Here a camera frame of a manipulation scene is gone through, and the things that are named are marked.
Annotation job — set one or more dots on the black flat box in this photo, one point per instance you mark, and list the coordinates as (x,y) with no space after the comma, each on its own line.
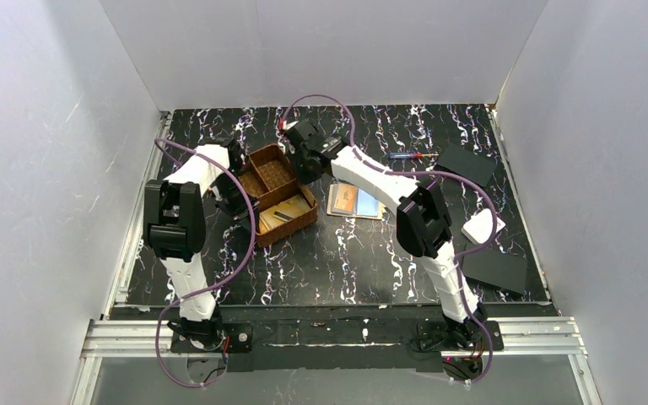
(476,168)
(496,269)

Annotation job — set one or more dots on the orange card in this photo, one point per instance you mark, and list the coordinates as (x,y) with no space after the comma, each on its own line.
(344,198)

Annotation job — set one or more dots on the blue red screwdriver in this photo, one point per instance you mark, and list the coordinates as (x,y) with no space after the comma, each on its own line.
(409,156)

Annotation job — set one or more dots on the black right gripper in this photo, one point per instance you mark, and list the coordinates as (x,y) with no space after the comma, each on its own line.
(306,165)

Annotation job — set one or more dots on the black striped yellow card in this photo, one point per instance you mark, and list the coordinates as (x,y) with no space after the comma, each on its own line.
(298,203)

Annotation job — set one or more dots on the black flat box far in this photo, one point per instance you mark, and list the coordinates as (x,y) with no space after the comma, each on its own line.
(476,168)

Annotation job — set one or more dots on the yellow VIP card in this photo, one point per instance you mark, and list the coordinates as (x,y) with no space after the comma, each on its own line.
(273,218)

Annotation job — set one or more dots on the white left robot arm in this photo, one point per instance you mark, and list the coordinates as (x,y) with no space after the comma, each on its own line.
(174,227)

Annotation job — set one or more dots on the aluminium frame rail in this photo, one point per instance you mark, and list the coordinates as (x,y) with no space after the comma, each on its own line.
(342,361)

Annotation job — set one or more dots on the white small box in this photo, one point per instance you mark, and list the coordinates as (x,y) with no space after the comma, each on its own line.
(480,226)

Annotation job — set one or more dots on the black flat box near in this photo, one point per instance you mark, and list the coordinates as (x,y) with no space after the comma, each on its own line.
(496,269)

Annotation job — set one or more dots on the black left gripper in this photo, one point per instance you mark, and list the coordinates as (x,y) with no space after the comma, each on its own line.
(229,196)

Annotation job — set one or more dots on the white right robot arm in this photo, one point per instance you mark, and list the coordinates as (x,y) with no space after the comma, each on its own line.
(423,222)

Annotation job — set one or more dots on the brown woven basket card holder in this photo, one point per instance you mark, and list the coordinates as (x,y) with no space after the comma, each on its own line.
(271,180)

